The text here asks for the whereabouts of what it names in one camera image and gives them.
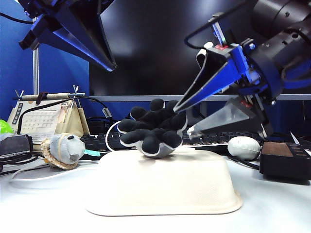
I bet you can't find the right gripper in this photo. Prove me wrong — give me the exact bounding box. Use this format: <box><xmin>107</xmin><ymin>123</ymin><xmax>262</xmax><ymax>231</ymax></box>
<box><xmin>173</xmin><ymin>38</ymin><xmax>284</xmax><ymax>141</ymax></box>

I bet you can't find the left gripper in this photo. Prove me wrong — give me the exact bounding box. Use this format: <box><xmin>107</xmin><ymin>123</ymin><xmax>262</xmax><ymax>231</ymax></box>
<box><xmin>19</xmin><ymin>0</ymin><xmax>117</xmax><ymax>72</ymax></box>

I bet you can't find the grey and black octopus plush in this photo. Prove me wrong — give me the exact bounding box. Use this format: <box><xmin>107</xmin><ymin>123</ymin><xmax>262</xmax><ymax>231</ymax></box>
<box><xmin>117</xmin><ymin>98</ymin><xmax>188</xmax><ymax>159</ymax></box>

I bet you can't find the grey monitor stand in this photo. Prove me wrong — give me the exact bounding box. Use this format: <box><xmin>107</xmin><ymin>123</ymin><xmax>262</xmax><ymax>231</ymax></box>
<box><xmin>191</xmin><ymin>101</ymin><xmax>208</xmax><ymax>119</ymax></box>

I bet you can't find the white egg-shaped cushion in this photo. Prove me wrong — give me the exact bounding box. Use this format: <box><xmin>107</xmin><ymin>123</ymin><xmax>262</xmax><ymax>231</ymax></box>
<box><xmin>227</xmin><ymin>136</ymin><xmax>261</xmax><ymax>161</ymax></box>

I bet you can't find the wooden rod on metal clips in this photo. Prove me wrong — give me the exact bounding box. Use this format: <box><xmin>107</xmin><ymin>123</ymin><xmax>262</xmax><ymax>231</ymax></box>
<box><xmin>12</xmin><ymin>84</ymin><xmax>86</xmax><ymax>101</ymax></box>

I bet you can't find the black computer monitor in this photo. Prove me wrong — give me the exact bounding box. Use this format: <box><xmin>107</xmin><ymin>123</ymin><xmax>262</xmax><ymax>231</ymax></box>
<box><xmin>88</xmin><ymin>0</ymin><xmax>311</xmax><ymax>102</ymax></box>

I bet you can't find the black box with wooden top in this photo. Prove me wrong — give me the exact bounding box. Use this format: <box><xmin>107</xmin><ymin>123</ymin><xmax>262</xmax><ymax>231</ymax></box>
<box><xmin>259</xmin><ymin>141</ymin><xmax>311</xmax><ymax>182</ymax></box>

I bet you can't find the beige desk calendar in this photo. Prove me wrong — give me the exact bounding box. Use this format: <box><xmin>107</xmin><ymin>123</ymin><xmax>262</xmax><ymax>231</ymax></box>
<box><xmin>7</xmin><ymin>96</ymin><xmax>90</xmax><ymax>146</ymax></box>

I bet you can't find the small black power brick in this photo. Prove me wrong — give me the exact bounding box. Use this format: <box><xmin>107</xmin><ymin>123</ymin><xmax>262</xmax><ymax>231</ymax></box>
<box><xmin>87</xmin><ymin>117</ymin><xmax>107</xmax><ymax>135</ymax></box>

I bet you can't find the cream paper pulp tray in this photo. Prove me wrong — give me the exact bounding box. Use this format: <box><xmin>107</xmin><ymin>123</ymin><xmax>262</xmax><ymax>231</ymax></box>
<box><xmin>85</xmin><ymin>145</ymin><xmax>243</xmax><ymax>216</ymax></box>

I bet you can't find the black keyboard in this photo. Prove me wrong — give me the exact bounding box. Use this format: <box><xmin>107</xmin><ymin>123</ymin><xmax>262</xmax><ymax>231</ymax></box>
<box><xmin>80</xmin><ymin>125</ymin><xmax>263</xmax><ymax>161</ymax></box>

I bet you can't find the grey plush with straw hat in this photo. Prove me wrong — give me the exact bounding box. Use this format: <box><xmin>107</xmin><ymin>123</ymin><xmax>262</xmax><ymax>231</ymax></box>
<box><xmin>40</xmin><ymin>133</ymin><xmax>86</xmax><ymax>170</ymax></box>

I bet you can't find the green plastic bag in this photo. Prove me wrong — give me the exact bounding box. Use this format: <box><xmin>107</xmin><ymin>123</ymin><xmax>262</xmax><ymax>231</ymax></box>
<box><xmin>0</xmin><ymin>119</ymin><xmax>14</xmax><ymax>135</ymax></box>

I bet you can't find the teal fabric tag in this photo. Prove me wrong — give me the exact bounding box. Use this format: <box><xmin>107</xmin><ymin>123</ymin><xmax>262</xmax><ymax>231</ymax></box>
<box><xmin>84</xmin><ymin>149</ymin><xmax>101</xmax><ymax>158</ymax></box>

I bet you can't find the black rectangular device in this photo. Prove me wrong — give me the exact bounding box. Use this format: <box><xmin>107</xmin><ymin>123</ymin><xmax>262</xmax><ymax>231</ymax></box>
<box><xmin>0</xmin><ymin>134</ymin><xmax>34</xmax><ymax>158</ymax></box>

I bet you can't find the aluminium partition post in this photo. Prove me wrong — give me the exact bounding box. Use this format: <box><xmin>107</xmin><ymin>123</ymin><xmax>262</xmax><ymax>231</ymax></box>
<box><xmin>32</xmin><ymin>48</ymin><xmax>39</xmax><ymax>95</ymax></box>

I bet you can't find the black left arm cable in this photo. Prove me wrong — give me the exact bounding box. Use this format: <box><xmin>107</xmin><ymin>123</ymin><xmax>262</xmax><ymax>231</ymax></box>
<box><xmin>0</xmin><ymin>12</ymin><xmax>35</xmax><ymax>25</ymax></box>

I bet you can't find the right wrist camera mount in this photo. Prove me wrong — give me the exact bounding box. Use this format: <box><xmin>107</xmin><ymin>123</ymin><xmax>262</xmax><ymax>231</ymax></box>
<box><xmin>207</xmin><ymin>12</ymin><xmax>243</xmax><ymax>51</ymax></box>

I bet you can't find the black camera cable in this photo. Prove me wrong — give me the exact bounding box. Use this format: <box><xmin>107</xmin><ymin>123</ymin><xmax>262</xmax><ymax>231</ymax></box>
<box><xmin>184</xmin><ymin>0</ymin><xmax>258</xmax><ymax>49</ymax></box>

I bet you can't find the thin black cable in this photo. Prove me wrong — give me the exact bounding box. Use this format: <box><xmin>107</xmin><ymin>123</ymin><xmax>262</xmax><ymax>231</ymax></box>
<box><xmin>227</xmin><ymin>155</ymin><xmax>261</xmax><ymax>170</ymax></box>

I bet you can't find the black cable with ferrite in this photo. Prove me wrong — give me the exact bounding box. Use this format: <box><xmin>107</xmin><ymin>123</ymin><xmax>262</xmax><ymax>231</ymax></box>
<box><xmin>17</xmin><ymin>96</ymin><xmax>112</xmax><ymax>134</ymax></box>

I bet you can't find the white cable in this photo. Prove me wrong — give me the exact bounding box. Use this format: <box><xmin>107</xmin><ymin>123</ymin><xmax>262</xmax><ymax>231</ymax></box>
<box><xmin>8</xmin><ymin>120</ymin><xmax>127</xmax><ymax>190</ymax></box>

